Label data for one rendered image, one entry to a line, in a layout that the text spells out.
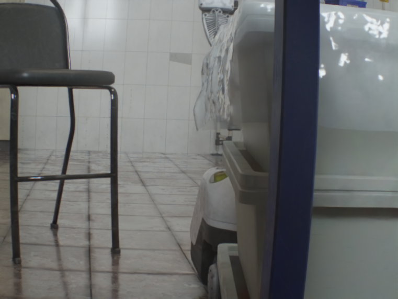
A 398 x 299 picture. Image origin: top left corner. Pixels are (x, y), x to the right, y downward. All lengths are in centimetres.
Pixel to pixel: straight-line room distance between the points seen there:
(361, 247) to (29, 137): 544
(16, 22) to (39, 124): 373
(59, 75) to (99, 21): 408
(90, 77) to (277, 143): 158
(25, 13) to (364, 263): 190
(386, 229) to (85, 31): 543
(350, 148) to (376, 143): 4
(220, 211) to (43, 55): 119
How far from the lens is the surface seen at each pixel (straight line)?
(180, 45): 627
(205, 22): 197
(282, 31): 69
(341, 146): 93
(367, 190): 91
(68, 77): 219
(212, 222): 164
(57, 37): 262
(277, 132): 70
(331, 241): 94
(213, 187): 166
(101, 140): 622
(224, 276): 123
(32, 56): 255
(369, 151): 94
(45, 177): 218
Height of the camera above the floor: 56
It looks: 5 degrees down
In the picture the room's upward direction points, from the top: 3 degrees clockwise
